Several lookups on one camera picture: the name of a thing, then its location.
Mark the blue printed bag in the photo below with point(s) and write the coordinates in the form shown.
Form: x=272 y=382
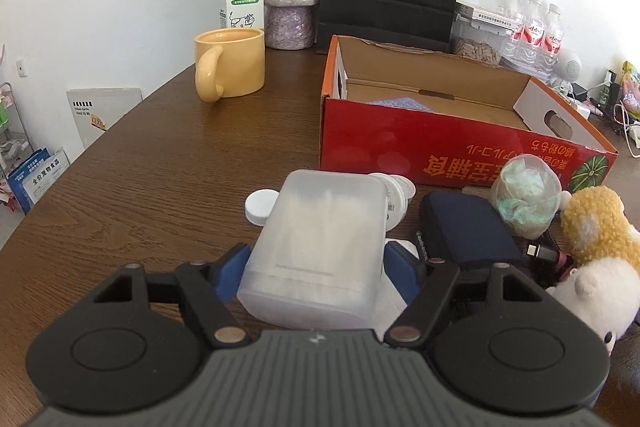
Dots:
x=37 y=179

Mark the wall outlet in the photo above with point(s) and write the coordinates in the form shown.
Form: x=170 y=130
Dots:
x=20 y=68

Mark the blue patterned cloth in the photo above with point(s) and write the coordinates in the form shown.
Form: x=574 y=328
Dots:
x=400 y=104

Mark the dark green small container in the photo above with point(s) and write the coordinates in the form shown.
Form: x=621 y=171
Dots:
x=609 y=91

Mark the clear container with seeds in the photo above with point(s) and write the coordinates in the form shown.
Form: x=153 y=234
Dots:
x=477 y=49

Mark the white charger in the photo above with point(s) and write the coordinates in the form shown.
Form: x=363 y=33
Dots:
x=581 y=109

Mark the white plush toy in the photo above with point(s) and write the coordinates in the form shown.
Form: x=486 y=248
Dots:
x=595 y=302

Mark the dark blue pouch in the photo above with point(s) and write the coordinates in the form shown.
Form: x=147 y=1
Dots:
x=465 y=227

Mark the flat white box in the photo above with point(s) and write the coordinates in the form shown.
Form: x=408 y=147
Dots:
x=487 y=14

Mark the yellow snack packet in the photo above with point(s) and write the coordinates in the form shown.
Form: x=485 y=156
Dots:
x=631 y=87

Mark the yellow mug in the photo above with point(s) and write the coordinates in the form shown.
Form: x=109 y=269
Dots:
x=235 y=62

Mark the small white round device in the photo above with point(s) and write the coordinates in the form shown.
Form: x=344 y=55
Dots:
x=398 y=202

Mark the translucent cotton swab box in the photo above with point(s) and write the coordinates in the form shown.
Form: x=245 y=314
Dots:
x=315 y=232

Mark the small white bottle cap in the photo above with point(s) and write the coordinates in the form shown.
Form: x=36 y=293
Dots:
x=261 y=207

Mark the black power adapter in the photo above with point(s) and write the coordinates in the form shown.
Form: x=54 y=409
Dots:
x=580 y=91

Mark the red cardboard box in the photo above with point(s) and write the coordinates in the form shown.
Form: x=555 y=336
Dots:
x=450 y=152

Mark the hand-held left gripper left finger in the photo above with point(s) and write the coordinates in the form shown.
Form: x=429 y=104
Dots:
x=232 y=269

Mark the grey sign board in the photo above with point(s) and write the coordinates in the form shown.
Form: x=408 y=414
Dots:
x=100 y=112

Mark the white round speaker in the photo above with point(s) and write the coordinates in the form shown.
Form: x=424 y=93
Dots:
x=569 y=67

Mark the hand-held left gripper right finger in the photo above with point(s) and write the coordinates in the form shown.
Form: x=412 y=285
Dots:
x=402 y=274

